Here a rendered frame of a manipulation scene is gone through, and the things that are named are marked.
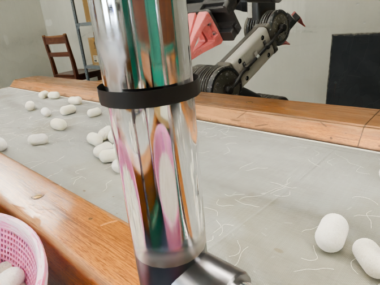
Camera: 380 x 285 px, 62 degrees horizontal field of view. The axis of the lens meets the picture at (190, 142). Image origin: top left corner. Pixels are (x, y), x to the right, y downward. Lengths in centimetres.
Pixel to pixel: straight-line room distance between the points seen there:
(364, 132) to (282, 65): 216
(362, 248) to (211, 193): 16
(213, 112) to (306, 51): 199
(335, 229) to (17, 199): 29
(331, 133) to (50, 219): 37
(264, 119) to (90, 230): 35
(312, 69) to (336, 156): 211
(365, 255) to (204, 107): 42
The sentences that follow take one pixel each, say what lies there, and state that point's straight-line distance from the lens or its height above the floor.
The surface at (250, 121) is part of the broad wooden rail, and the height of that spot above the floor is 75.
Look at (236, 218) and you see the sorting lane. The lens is 31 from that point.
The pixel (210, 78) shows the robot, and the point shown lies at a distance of 85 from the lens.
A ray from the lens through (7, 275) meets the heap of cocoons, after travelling 30.
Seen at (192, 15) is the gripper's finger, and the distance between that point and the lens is 59.
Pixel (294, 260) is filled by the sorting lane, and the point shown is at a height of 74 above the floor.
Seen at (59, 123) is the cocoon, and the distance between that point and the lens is 65.
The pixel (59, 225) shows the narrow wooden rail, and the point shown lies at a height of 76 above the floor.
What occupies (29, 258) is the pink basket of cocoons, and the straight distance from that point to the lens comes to 29.
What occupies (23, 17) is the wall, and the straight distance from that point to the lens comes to 520.
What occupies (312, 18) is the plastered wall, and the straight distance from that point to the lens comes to 250.
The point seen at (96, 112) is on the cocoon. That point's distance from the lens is 71.
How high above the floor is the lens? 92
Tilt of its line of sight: 21 degrees down
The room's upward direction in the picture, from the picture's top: 5 degrees counter-clockwise
